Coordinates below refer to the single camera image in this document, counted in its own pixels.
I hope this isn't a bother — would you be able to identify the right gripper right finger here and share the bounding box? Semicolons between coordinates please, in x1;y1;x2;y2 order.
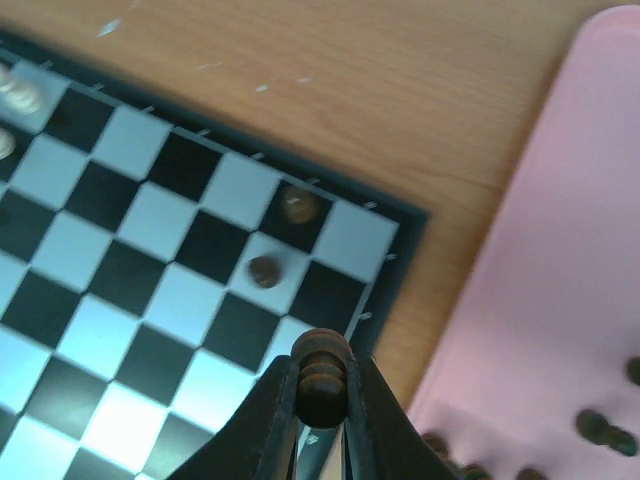
343;357;460;480

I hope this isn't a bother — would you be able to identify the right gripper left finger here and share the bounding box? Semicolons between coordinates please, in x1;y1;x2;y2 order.
168;355;299;480

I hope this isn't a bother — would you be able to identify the dark pawn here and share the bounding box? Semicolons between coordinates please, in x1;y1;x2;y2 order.
291;328;353;429
281;185;319;224
248;255;281;289

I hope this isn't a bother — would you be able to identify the dark chess piece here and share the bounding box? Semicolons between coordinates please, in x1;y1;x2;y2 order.
575;409;639;457
461;463;492;480
625;356;640;386
421;431;450;461
516;466;547;480

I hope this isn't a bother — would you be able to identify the light chess piece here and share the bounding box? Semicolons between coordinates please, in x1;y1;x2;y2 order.
0;128;16;160
1;63;46;115

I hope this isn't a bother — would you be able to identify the pink plastic tray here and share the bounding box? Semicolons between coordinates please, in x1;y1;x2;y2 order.
408;5;639;479

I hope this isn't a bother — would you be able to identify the black white chessboard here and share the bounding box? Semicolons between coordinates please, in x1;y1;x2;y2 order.
1;32;427;479

